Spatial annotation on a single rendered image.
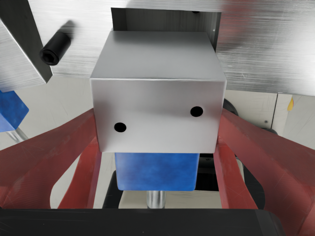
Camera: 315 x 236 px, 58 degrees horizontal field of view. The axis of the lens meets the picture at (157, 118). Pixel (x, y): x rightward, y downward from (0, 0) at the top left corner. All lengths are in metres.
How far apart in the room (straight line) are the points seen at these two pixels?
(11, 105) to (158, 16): 0.16
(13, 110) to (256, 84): 0.21
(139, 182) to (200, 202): 0.36
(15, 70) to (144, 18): 0.12
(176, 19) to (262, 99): 0.83
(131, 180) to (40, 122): 1.60
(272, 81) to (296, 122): 1.33
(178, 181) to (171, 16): 0.09
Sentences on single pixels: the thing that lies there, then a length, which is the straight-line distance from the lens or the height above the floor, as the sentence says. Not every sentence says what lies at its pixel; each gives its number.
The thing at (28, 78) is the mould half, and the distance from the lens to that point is 0.25.
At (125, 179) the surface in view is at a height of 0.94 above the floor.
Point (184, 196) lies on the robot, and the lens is 0.51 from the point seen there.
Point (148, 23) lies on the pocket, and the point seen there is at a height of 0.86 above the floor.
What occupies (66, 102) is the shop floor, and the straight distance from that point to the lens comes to 1.54.
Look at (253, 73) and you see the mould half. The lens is 0.16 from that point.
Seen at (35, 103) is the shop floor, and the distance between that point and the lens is 1.64.
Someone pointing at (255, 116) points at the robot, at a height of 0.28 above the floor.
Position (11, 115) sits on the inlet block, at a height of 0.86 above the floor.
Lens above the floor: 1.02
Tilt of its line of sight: 45 degrees down
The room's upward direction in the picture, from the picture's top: 168 degrees counter-clockwise
